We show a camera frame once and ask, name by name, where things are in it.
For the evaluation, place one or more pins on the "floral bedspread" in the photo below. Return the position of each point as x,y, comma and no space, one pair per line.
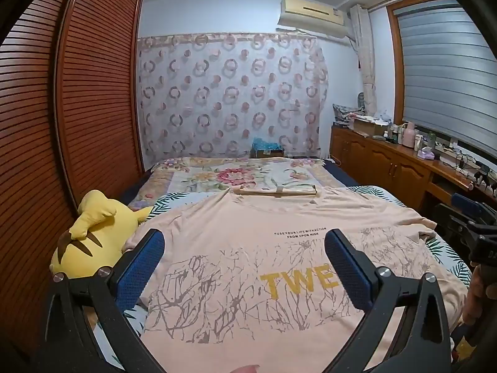
233,175

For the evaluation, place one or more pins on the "wall air conditioner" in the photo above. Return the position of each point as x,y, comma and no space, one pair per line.
310,13

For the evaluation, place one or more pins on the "tied patterned window curtain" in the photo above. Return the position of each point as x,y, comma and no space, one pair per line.
367,70

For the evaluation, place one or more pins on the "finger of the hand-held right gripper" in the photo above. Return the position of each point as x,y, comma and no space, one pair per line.
466,202

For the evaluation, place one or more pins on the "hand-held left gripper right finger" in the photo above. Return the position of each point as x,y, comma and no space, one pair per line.
349,272

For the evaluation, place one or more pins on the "pink thermos jug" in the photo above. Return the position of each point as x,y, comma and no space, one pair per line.
408,136

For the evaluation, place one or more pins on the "purple tape dispenser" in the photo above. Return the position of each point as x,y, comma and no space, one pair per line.
425,154

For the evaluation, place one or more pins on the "grey window blind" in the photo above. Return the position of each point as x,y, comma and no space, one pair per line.
446,77

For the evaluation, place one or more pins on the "wooden louvered wardrobe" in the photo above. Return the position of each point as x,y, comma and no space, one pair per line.
97,85

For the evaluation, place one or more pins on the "yellow plush toy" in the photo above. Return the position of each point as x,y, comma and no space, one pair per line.
89,225

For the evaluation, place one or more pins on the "person's right hand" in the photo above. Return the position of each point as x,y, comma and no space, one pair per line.
474,299

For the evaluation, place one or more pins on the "open cardboard box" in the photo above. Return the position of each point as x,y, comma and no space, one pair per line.
367,127

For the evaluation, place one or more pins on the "folded beige cloth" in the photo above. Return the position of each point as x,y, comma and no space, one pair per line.
264,191

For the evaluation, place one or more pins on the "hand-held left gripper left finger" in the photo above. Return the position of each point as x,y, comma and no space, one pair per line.
136,264

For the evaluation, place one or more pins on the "cardboard box with blue cloth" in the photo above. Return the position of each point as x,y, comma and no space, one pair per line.
268,148

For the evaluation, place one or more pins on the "beige printed t-shirt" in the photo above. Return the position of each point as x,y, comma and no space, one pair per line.
248,264

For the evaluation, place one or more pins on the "circle print sheer curtain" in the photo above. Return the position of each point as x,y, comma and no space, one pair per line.
233,97

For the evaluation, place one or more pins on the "wooden sideboard cabinet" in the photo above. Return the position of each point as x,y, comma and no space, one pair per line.
384,163

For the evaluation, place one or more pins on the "leaf print blanket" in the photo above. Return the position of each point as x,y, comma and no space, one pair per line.
171,202

